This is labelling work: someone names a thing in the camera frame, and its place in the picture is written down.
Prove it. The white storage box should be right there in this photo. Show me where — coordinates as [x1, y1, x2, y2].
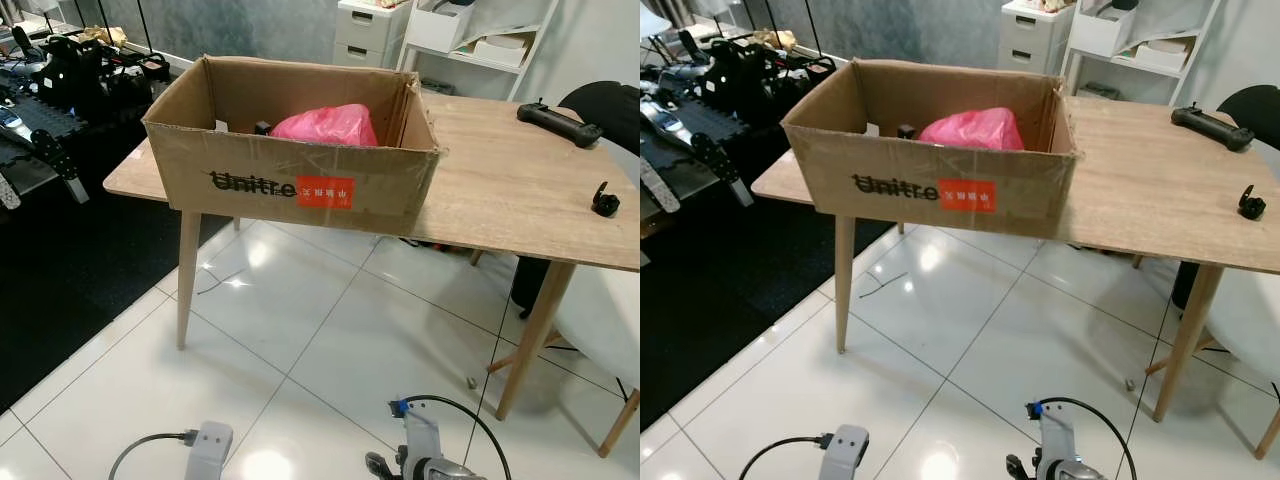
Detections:
[407, 4, 472, 54]
[1067, 7, 1137, 59]

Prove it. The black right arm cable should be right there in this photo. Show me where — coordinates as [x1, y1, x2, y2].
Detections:
[390, 394, 514, 480]
[1025, 397, 1140, 480]

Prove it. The flat white box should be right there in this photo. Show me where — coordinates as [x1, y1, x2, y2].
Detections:
[1134, 38, 1197, 74]
[471, 34, 537, 70]

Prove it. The white chair with wooden legs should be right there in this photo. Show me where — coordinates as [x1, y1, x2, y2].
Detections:
[1145, 268, 1280, 461]
[488, 264, 641, 459]

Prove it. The black floor mat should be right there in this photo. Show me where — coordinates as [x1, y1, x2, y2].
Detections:
[0, 120, 233, 413]
[640, 150, 893, 433]

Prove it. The black handheld controller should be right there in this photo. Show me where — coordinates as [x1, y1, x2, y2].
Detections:
[516, 101, 605, 150]
[1170, 103, 1256, 154]

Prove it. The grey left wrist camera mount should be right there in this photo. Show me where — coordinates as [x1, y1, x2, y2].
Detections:
[819, 425, 871, 480]
[183, 421, 235, 480]

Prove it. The black chair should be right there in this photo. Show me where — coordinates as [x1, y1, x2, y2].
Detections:
[509, 80, 641, 320]
[1171, 85, 1280, 312]

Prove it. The pink plastic bag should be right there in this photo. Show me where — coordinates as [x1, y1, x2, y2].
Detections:
[269, 103, 380, 149]
[917, 107, 1026, 153]

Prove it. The white shelf rack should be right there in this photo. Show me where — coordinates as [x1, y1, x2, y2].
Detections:
[398, 0, 562, 102]
[1060, 0, 1227, 107]

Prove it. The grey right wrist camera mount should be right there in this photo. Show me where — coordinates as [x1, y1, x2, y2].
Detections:
[1030, 401, 1082, 480]
[397, 398, 447, 480]

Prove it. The black robot machine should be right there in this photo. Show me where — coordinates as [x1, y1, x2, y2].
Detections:
[0, 27, 172, 126]
[640, 30, 837, 129]

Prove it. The light wooden table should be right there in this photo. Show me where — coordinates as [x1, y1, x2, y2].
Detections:
[750, 94, 1280, 461]
[103, 90, 641, 459]

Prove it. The black and grey robot limb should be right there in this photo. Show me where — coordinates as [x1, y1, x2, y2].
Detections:
[29, 127, 92, 206]
[689, 130, 754, 210]

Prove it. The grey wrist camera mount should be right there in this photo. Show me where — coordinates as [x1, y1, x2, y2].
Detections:
[183, 421, 235, 480]
[1030, 401, 1082, 480]
[819, 425, 871, 480]
[397, 398, 447, 480]

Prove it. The white drawer cabinet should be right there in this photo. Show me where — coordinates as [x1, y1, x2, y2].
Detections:
[1000, 0, 1077, 77]
[333, 0, 414, 72]

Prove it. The brown cardboard box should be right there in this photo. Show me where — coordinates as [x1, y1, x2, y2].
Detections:
[780, 58, 1084, 242]
[143, 55, 442, 238]

